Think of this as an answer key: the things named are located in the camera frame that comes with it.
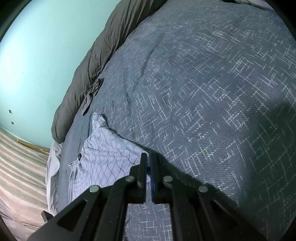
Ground dark grey crumpled garment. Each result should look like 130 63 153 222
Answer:
81 78 104 116

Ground striped beige curtain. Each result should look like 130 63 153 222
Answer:
1 130 48 240

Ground dark grey rolled duvet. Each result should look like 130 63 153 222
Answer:
51 1 165 144

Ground blue patterned bed cover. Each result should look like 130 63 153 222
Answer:
58 1 295 240

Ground light grey crumpled sheet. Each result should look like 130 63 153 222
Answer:
45 141 62 216

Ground light blue plaid shorts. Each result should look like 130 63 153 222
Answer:
68 113 146 202

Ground wooden stick by wall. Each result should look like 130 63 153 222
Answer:
18 139 50 153

